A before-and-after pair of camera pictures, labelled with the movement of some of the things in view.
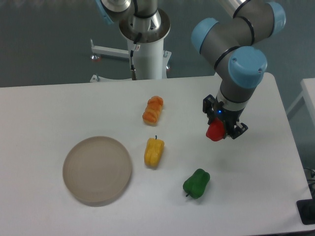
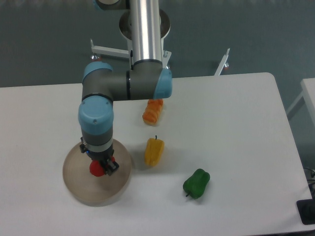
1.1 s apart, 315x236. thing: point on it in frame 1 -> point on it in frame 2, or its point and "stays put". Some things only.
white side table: (308, 88) stays put
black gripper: (231, 118) -> (103, 156)
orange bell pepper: (154, 105) stays put
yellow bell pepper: (153, 151) stays put
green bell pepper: (195, 186) stays put
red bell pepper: (216, 130) -> (96, 169)
